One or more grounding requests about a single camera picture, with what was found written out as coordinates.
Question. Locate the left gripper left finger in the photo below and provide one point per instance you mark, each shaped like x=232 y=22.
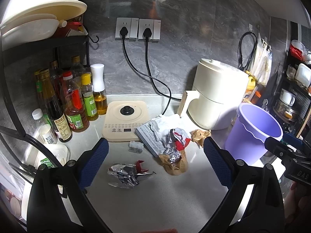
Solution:
x=46 y=211

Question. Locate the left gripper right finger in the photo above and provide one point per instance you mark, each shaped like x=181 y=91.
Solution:
x=253 y=202

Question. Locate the silver foil snack bag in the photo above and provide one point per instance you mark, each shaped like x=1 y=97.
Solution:
x=125 y=176

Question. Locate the brown paper bag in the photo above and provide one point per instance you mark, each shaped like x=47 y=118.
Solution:
x=174 y=169

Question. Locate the foil ball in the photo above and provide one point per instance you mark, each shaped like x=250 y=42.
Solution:
x=173 y=155

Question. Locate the red white wrapper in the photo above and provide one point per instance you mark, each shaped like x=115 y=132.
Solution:
x=180 y=138

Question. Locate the red plastic scrap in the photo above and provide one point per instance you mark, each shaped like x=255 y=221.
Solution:
x=139 y=168

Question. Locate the white paper wrapper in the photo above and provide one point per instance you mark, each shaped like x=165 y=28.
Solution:
x=161 y=128

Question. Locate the person's right hand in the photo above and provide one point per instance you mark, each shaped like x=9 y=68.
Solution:
x=296 y=202

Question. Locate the steel pot with lid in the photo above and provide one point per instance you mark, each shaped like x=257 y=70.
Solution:
x=285 y=112

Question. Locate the purple plastic bucket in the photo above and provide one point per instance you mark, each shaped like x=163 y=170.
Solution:
x=252 y=127

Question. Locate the white enamel mug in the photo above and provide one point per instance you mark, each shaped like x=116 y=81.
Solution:
x=287 y=97

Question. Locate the white plastic container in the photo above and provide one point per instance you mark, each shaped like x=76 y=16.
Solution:
x=303 y=75

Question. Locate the small white cap bottle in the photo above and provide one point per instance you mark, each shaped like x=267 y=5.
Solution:
x=44 y=128

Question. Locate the yellow detergent bottle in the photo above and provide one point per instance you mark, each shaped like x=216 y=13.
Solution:
x=250 y=87

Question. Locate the dark soy sauce bottle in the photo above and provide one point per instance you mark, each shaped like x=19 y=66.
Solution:
x=54 y=110

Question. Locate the hanging white plastic bags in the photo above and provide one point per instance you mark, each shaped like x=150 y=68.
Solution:
x=261 y=64

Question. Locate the small crumpled brown paper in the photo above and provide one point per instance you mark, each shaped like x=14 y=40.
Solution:
x=198 y=136

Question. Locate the cream air fryer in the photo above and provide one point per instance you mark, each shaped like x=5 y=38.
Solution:
x=217 y=91

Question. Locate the black dish rack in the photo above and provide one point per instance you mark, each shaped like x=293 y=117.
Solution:
x=295 y=31

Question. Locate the yellow cap green label bottle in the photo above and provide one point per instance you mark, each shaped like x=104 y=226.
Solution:
x=88 y=97

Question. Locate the cream induction cooktop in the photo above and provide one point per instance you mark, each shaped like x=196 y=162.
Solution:
x=123 y=118

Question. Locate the red cap oil bottle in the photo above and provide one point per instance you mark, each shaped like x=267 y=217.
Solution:
x=73 y=105

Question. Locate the white top oil sprayer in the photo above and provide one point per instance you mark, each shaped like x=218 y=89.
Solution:
x=99 y=92

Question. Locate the black metal shelf rack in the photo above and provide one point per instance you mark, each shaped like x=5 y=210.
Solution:
x=19 y=68

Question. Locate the white shallow bowl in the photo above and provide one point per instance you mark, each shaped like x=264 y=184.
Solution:
x=30 y=28

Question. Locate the cream plastic basin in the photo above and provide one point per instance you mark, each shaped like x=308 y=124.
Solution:
x=62 y=9

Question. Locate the right wall socket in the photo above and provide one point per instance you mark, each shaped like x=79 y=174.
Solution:
x=151 y=26

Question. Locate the wall socket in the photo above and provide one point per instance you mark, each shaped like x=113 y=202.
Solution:
x=131 y=24
x=151 y=26

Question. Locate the left wall socket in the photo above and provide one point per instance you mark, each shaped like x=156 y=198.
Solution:
x=131 y=24

